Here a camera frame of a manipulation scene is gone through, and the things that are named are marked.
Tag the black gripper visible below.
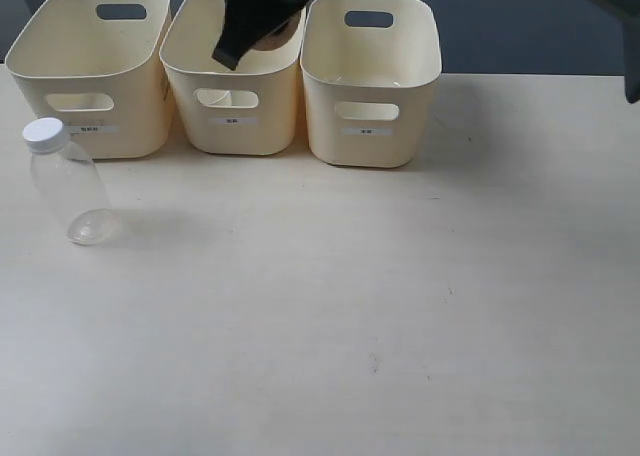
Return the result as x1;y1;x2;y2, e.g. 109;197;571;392
211;0;308;70

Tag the clear plastic bottle white cap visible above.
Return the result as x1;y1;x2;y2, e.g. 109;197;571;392
22;117;119;246

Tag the brown wooden cup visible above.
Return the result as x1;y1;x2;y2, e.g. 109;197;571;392
252;19;297;52

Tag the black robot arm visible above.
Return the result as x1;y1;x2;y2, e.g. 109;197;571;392
211;0;639;104

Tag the middle cream plastic bin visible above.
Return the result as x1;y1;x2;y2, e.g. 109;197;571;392
160;0;306;156

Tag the cream plastic bin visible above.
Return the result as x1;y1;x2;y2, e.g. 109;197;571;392
5;0;174;159
160;0;306;156
300;0;442;168

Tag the right cream plastic bin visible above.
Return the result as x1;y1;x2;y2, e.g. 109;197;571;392
300;0;442;168

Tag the left cream plastic bin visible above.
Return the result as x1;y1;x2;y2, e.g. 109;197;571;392
5;0;174;159

